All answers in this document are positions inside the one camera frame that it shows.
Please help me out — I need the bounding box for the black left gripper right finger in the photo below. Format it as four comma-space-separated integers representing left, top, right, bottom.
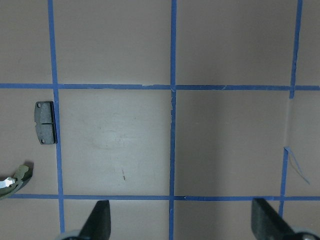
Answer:
251, 198, 296, 240

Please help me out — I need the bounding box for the olive curved brake shoe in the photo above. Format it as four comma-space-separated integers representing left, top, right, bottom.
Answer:
0, 164, 33, 200

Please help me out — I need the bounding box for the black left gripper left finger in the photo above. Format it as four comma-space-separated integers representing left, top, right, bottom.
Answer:
77, 200, 111, 240

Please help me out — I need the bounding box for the dark grey brake pad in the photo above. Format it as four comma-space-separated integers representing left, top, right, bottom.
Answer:
34, 101, 58, 145

